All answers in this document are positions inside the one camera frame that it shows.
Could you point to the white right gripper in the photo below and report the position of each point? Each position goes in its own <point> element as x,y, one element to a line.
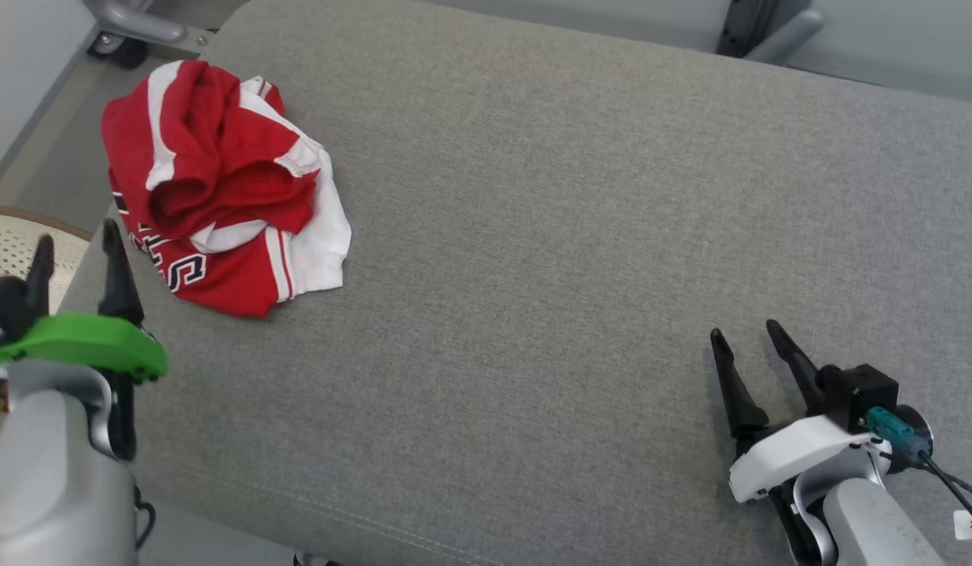
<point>792,452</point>

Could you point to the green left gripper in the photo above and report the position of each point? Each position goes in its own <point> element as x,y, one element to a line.
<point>85,342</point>

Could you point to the red and white lettered jersey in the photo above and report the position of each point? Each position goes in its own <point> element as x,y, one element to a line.
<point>218,141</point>

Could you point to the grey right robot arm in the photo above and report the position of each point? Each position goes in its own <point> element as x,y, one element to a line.
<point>878,527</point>

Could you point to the woven basket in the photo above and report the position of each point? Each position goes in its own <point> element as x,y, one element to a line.
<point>14,244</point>

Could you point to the grey fabric sofa cushion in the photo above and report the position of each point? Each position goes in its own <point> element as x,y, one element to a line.
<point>533,236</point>

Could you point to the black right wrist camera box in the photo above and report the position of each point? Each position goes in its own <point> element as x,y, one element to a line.
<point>863,393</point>

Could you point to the teal right camera connector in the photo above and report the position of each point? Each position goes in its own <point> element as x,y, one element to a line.
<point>894,431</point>

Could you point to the grey metal frame with caster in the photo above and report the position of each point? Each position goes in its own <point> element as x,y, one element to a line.
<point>140,23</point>

